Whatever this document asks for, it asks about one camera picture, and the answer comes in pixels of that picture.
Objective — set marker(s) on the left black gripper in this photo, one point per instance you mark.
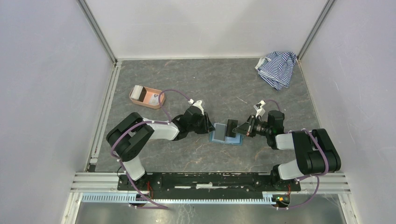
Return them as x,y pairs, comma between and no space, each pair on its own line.
207,126

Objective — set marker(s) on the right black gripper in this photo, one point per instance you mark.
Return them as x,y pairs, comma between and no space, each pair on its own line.
247,128

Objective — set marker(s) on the black credit card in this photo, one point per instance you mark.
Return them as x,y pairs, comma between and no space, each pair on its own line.
220,132
231,125

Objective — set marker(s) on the teal card holder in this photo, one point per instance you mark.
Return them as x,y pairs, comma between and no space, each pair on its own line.
237,141

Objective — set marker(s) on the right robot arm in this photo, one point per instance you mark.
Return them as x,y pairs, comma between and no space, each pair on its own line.
315,153

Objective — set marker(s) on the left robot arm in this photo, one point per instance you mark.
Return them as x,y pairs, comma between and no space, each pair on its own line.
131,135

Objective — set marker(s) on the white VIP card in tray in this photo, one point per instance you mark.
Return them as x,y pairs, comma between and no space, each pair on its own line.
154,100

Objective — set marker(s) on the stack of credit cards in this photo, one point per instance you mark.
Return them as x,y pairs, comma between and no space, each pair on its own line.
138,93

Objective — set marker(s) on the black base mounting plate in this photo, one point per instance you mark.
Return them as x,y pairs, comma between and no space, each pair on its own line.
168,185

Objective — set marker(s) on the blue striped cloth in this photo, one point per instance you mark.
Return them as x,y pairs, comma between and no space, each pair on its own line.
276,68

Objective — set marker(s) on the pink oval tray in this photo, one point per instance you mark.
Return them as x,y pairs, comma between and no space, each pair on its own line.
147,97

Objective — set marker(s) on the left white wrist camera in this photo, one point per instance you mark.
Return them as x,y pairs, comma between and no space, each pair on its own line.
199,104

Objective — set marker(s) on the aluminium frame rail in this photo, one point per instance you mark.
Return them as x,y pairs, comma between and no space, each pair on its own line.
94,197

